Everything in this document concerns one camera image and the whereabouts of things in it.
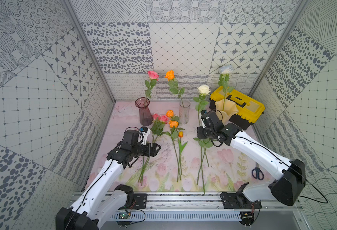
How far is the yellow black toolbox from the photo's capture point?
925mm

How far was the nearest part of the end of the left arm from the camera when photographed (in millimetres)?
599

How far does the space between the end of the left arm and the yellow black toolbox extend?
20.3 inches
